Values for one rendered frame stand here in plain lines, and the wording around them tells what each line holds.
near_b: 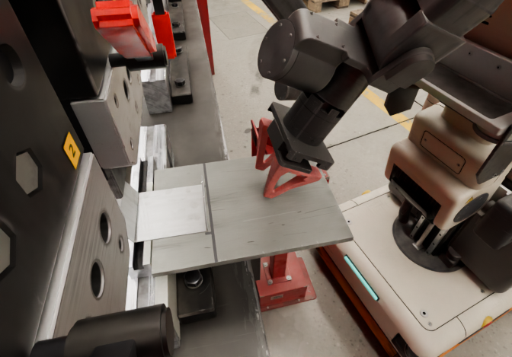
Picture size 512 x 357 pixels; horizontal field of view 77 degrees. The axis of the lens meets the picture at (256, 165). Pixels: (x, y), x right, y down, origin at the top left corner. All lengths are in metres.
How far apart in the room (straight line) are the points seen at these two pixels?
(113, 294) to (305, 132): 0.27
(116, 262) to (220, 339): 0.33
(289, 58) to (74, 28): 0.17
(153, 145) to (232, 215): 0.24
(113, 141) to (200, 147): 0.51
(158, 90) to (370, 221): 0.97
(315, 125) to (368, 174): 1.62
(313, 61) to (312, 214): 0.23
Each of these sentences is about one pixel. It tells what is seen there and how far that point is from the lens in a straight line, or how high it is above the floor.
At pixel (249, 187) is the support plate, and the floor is 1.00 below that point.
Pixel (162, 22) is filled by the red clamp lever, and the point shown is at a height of 1.21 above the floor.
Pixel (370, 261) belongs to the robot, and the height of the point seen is 0.28.
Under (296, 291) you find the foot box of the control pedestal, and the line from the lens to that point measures 1.40.
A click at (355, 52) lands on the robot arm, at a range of 0.34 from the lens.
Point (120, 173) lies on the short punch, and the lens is 0.37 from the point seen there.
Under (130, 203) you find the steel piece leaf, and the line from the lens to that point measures 0.48.
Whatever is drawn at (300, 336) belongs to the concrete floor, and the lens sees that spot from 1.44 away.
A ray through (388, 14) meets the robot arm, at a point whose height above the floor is 1.26.
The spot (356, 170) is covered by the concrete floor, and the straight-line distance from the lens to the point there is 2.00.
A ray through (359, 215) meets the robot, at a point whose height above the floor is 0.28.
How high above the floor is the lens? 1.37
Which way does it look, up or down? 45 degrees down
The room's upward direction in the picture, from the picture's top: straight up
